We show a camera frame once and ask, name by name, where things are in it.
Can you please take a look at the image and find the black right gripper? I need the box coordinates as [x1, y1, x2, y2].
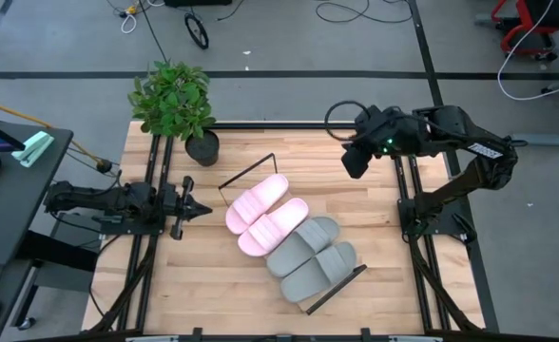
[340, 105, 408, 181]

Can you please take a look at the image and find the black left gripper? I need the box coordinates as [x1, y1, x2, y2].
[157, 175, 214, 241]

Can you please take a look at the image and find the pink rubber slide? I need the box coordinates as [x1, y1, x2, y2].
[237, 197, 311, 258]
[224, 172, 291, 237]

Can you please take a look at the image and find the grey rubber slide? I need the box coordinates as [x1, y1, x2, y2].
[265, 216, 341, 279]
[279, 240, 358, 305]

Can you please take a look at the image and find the wooden shelf with black frame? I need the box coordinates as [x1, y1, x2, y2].
[217, 152, 369, 316]

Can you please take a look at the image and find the potted green plant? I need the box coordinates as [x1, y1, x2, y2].
[126, 59, 222, 168]

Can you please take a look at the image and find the black spoked wheel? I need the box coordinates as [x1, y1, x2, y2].
[183, 12, 211, 51]

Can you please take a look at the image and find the mint green stapler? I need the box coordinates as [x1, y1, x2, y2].
[10, 130, 56, 169]

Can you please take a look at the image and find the black side desk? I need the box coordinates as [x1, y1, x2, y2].
[0, 121, 100, 333]

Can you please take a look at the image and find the grey desk foot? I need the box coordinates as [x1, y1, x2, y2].
[511, 73, 559, 148]

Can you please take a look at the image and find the black floor box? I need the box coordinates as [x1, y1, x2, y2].
[164, 0, 234, 8]

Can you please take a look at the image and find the red and black cart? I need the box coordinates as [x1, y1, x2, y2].
[473, 0, 559, 63]

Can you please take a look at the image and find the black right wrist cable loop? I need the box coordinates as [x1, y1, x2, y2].
[323, 99, 372, 143]

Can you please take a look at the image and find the black floor cable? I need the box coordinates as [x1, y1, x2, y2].
[314, 0, 414, 26]

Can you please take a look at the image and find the long white floor cable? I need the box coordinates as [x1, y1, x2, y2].
[496, 0, 559, 103]

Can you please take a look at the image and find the yellow hose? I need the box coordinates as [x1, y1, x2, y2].
[0, 96, 115, 174]

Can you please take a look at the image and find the white cord with yellow plug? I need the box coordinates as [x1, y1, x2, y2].
[119, 3, 141, 35]

